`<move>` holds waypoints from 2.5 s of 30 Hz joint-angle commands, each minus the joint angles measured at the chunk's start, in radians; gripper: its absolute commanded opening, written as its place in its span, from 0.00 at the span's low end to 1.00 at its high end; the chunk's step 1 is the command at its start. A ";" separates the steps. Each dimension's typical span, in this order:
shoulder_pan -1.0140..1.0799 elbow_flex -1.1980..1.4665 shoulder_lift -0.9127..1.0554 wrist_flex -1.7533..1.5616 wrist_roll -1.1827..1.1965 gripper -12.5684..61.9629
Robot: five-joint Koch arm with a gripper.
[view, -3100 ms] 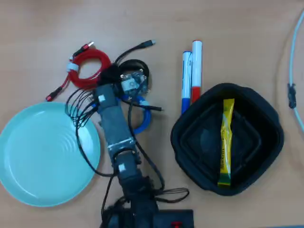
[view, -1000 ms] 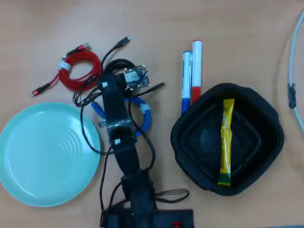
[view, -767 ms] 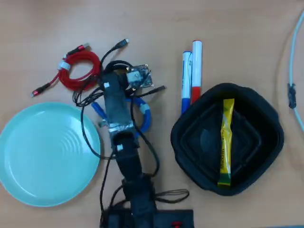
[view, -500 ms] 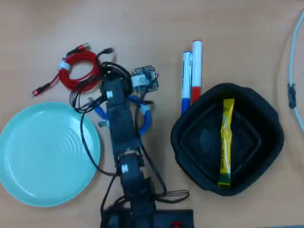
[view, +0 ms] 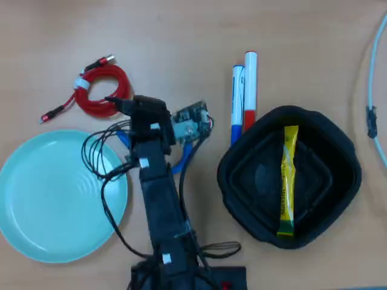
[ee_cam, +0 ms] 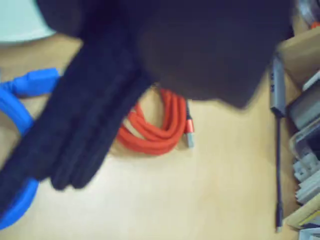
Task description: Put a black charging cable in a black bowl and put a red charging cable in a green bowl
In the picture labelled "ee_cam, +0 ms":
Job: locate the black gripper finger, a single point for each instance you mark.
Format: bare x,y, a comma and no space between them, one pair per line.
95,22
212,50

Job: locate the white plastic parts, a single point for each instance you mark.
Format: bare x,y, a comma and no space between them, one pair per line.
307,180

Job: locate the brown cardboard box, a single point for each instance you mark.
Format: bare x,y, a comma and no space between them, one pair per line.
300,55
300,215

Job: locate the light green round bowl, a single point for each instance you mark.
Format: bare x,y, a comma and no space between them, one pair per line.
20,20

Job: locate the clear plastic container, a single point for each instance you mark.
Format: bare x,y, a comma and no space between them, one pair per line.
307,142

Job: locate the grey box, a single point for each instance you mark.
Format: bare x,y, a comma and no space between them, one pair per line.
305,110

